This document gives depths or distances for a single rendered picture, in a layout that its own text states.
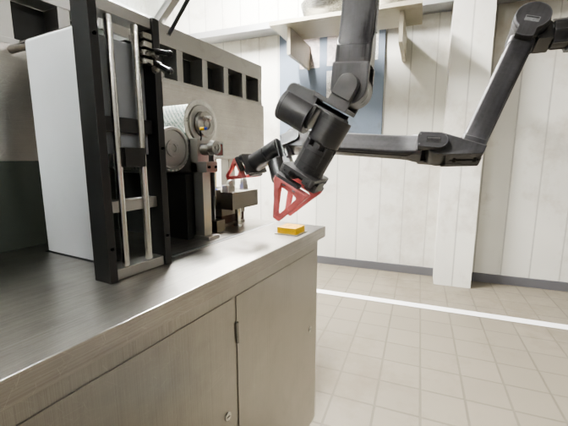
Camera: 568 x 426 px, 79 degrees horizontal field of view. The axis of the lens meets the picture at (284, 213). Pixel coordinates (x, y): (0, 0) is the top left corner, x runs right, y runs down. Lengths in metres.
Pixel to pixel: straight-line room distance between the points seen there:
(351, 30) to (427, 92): 2.99
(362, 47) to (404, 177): 2.99
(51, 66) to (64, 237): 0.41
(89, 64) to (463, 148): 0.81
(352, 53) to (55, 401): 0.66
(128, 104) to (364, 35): 0.50
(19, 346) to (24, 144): 0.69
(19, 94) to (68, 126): 0.25
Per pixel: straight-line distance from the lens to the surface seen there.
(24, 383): 0.55
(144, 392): 0.73
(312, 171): 0.59
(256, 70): 2.04
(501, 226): 3.65
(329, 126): 0.58
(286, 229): 1.11
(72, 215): 0.99
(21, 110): 1.19
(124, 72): 0.83
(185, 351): 0.77
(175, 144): 1.04
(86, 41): 0.77
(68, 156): 0.97
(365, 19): 0.61
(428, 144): 0.90
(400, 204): 3.56
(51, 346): 0.58
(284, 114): 0.61
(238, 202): 1.21
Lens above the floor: 1.15
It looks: 9 degrees down
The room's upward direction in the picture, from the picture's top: straight up
